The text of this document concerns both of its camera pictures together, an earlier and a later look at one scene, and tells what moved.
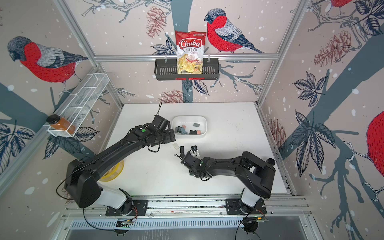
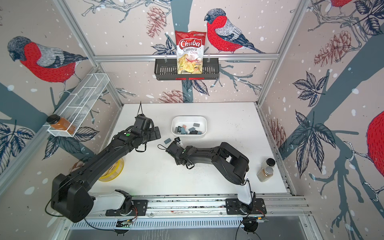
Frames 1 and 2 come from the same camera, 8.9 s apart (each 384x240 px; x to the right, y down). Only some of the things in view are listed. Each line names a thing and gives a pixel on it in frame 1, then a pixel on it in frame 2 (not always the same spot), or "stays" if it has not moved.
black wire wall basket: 166,69 stays
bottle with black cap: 271,161 stays
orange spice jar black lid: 60,123 stays
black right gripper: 191,173 -> 176,162
